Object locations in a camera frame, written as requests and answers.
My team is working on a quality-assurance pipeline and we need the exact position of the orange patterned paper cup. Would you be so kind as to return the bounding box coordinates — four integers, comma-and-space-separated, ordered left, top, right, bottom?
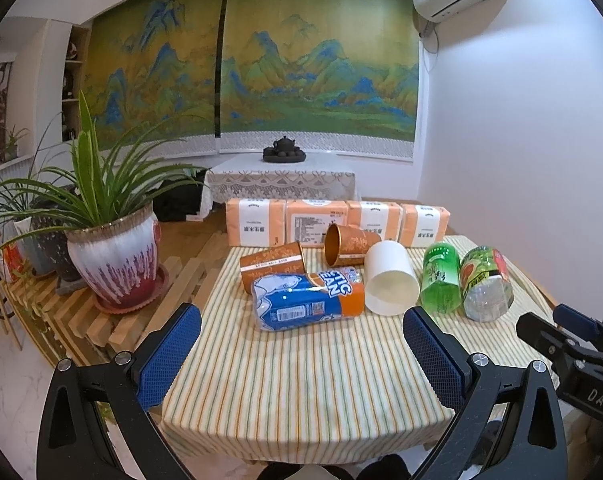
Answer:
239, 242, 306, 294

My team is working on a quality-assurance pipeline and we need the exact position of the green mountain landscape mural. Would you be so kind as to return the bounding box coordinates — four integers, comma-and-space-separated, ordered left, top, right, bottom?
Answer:
83, 0, 420, 159

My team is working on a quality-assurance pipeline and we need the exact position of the white plastic cup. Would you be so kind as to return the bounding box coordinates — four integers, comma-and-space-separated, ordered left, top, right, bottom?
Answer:
364, 240, 420, 316

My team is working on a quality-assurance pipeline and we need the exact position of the green spider plant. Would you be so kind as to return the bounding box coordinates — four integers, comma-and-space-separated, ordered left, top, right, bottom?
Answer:
0, 96, 204, 249

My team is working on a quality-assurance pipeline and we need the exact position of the black teapot set tray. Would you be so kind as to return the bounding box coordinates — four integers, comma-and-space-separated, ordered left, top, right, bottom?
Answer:
262, 136, 307, 164

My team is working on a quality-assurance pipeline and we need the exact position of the orange tissue pack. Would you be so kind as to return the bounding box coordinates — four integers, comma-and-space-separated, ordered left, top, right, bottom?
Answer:
347, 200, 403, 242
225, 198, 286, 248
398, 204, 450, 248
285, 200, 348, 248

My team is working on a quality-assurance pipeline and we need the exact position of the leftmost orange tissue pack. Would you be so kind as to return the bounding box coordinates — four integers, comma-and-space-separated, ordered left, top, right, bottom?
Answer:
225, 198, 286, 248

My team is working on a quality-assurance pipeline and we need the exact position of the clear bottle red green label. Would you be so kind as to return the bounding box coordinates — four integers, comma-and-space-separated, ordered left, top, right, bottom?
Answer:
460, 246, 514, 323

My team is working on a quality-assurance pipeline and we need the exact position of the striped yellow tablecloth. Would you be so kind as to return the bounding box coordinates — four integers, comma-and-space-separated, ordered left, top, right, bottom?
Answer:
152, 234, 563, 466

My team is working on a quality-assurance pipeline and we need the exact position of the dark speckled flowerpot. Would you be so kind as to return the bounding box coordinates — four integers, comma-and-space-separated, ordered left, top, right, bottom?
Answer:
31, 214, 81, 283

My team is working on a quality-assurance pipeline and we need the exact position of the blue orange snack can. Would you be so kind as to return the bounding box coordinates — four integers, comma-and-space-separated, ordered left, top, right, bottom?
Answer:
251, 266, 365, 332

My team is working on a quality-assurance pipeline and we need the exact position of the wooden wall shelf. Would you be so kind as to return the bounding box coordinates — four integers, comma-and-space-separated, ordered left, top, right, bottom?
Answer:
62, 26, 91, 142

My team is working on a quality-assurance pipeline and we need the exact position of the wooden slatted plant stand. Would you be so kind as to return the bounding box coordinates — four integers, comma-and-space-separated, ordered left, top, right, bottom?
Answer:
0, 253, 222, 366

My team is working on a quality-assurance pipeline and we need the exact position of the rightmost orange tissue pack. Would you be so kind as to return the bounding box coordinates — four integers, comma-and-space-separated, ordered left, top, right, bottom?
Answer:
398, 204, 450, 248

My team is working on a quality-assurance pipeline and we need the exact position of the white red ceramic flowerpot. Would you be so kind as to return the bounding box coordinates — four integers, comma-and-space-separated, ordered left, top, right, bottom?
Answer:
67, 203, 168, 314

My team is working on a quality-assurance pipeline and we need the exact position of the white lace covered table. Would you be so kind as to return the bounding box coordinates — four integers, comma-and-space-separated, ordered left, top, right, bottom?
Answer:
199, 153, 361, 218

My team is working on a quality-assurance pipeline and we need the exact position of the green plastic bottle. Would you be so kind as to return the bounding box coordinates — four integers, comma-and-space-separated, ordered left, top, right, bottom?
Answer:
421, 242, 462, 314

